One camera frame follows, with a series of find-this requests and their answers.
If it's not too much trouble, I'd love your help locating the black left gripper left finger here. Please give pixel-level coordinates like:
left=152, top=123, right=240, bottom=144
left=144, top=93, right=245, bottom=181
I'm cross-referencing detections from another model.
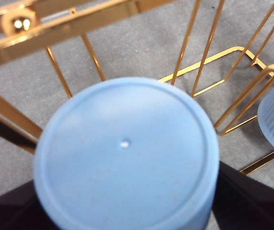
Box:
left=0, top=181, right=56, bottom=230

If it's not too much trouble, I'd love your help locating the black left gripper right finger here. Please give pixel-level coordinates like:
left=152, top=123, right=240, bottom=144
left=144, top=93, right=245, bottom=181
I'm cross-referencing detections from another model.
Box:
left=210, top=161, right=274, bottom=230

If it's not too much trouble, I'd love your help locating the gold wire cup rack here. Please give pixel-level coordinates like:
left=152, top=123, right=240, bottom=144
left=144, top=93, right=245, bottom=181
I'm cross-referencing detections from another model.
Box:
left=0, top=0, right=274, bottom=175

